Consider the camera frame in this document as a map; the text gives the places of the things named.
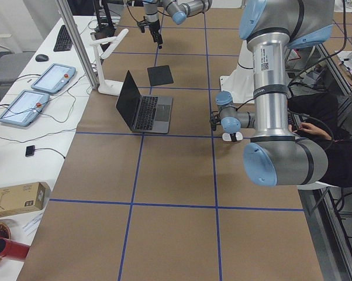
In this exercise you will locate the black computer mouse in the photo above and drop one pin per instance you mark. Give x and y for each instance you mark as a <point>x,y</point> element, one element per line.
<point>42,58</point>

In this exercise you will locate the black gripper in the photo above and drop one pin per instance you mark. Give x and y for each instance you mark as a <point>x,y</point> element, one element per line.
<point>153,27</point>

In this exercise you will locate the teach pendant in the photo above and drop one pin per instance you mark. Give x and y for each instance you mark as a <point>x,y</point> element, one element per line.
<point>25,108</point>
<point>56,77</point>

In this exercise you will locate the white wireless mouse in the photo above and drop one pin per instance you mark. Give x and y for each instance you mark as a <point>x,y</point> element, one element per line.
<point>228,137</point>

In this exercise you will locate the black keyboard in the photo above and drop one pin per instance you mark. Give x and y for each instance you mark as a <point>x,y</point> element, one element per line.
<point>63,42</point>

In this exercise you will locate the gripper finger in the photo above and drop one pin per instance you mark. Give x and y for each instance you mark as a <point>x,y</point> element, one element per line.
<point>237,137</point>

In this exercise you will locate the aluminium frame post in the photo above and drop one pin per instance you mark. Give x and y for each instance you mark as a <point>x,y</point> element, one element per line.
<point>68,19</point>

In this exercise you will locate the upper teach pendant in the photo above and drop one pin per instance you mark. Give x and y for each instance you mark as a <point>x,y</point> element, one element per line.
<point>56,77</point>

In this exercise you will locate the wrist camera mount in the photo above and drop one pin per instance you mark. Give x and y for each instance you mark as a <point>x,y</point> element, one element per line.
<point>214,120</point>
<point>142,24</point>

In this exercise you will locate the cardboard box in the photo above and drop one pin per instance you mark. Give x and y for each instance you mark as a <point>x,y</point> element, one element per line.
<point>23,198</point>

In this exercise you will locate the seated person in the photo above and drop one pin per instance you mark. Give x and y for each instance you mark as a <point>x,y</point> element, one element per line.
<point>323,130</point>

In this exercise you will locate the small black device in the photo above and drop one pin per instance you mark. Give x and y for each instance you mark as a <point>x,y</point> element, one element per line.
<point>30,150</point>

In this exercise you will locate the lower teach pendant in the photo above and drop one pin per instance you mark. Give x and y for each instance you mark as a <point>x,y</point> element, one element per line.
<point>25,108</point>

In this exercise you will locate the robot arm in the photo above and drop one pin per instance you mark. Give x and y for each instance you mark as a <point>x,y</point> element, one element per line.
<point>274,155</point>
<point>177,12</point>

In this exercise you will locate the grey laptop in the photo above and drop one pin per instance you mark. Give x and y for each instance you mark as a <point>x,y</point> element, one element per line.
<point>143,113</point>

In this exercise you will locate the red cylinder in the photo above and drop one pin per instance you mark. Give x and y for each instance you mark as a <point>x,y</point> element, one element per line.
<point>13,250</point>

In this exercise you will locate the black mouse pad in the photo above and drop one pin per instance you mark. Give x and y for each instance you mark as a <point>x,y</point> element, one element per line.
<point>160,75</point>

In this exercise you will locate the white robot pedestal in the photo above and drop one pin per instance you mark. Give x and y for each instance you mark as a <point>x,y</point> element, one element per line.
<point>240,82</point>

